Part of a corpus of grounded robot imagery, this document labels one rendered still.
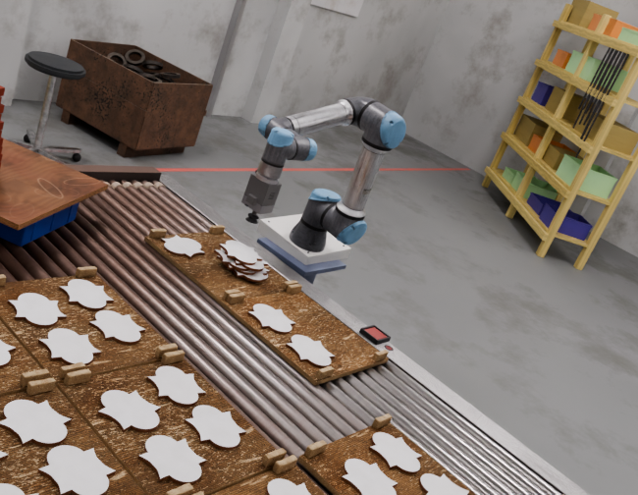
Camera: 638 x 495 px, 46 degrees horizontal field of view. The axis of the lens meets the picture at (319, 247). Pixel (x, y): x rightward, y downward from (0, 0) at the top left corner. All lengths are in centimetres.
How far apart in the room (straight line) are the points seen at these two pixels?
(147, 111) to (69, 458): 447
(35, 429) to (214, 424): 39
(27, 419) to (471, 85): 926
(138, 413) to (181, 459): 15
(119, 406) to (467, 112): 905
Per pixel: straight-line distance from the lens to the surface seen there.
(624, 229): 969
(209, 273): 242
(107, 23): 691
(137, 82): 588
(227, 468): 167
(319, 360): 214
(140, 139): 593
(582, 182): 759
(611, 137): 768
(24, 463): 157
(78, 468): 156
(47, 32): 665
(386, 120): 264
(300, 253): 291
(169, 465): 162
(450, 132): 1054
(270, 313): 228
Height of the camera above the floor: 198
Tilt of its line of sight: 21 degrees down
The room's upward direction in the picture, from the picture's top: 22 degrees clockwise
